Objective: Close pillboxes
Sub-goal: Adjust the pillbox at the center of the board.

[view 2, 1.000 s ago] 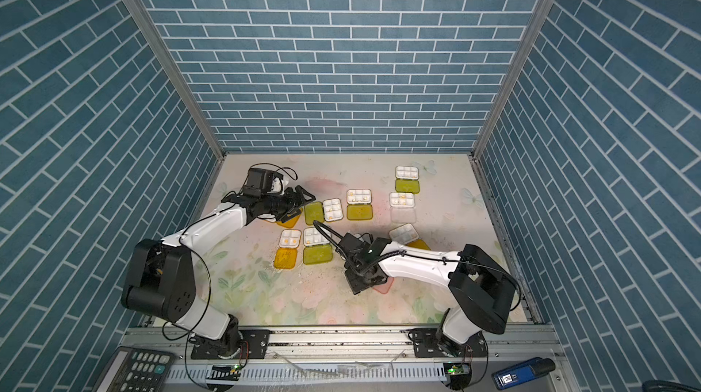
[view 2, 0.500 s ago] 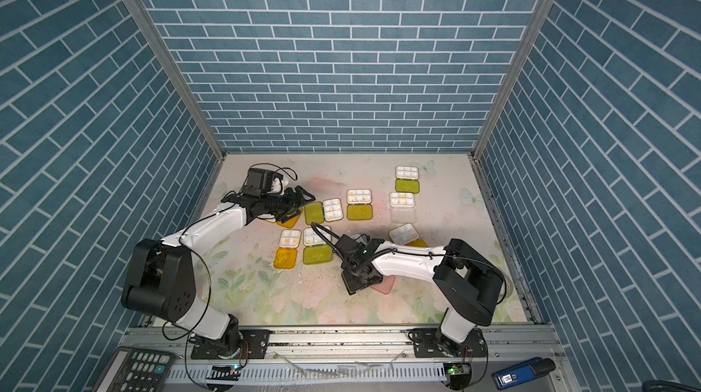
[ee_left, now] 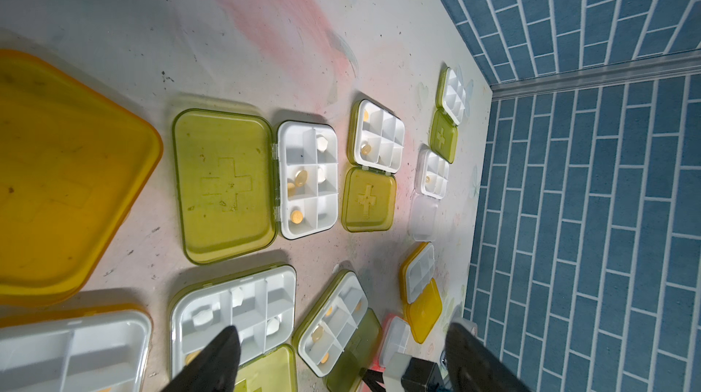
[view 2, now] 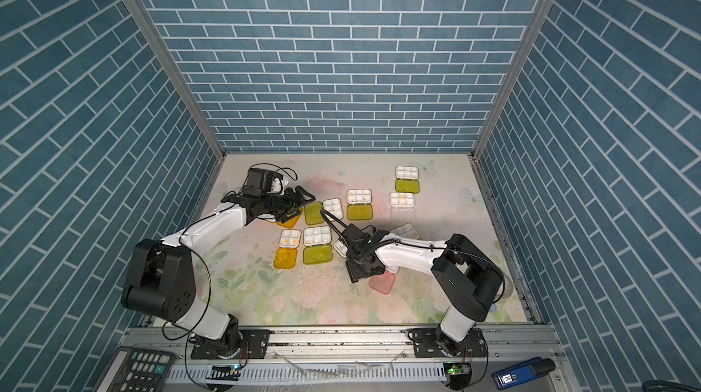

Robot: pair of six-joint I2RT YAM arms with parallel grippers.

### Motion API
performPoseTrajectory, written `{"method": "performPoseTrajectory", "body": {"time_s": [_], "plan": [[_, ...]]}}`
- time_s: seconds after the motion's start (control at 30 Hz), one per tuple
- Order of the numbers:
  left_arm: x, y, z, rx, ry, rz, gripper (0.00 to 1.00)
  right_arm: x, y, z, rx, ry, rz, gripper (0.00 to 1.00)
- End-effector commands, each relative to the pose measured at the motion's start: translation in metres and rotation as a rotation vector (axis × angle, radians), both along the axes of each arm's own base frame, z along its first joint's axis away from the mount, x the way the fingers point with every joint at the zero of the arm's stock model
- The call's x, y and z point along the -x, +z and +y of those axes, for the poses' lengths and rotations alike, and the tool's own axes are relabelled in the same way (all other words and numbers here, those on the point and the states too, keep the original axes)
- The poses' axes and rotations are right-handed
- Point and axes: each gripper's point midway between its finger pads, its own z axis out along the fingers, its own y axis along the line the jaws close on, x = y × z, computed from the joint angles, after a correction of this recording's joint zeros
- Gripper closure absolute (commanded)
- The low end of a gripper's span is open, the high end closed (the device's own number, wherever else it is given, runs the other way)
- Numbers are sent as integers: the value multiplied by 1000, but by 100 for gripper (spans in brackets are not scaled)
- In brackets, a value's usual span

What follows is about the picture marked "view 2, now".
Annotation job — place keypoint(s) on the small orange pillbox front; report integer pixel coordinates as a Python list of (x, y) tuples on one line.
[(287, 252)]

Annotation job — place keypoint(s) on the orange pillbox right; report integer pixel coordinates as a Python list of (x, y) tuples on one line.
[(407, 231)]

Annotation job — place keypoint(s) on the orange pillbox back left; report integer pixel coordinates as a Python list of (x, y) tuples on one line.
[(289, 221)]

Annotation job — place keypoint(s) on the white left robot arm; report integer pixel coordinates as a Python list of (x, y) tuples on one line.
[(160, 279)]

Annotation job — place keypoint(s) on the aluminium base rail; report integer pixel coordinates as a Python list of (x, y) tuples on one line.
[(307, 356)]

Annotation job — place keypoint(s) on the pink pillbox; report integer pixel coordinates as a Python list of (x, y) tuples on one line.
[(383, 283)]

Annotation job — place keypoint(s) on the black calculator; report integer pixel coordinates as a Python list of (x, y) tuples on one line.
[(135, 369)]

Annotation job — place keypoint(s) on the green pillbox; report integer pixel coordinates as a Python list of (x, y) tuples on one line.
[(317, 245), (407, 179), (341, 248), (359, 204)]

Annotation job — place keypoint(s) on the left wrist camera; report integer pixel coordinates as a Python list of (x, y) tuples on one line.
[(263, 182)]

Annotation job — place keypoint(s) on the clear pillbox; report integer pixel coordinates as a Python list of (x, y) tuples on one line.
[(404, 200)]

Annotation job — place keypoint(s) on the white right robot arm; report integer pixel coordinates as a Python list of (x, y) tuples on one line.
[(471, 282)]

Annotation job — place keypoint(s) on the blue handheld device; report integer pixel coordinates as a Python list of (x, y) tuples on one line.
[(523, 372)]

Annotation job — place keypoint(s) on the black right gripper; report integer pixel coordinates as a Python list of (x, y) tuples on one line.
[(353, 272)]

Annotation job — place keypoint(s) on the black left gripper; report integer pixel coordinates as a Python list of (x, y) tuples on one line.
[(293, 204)]

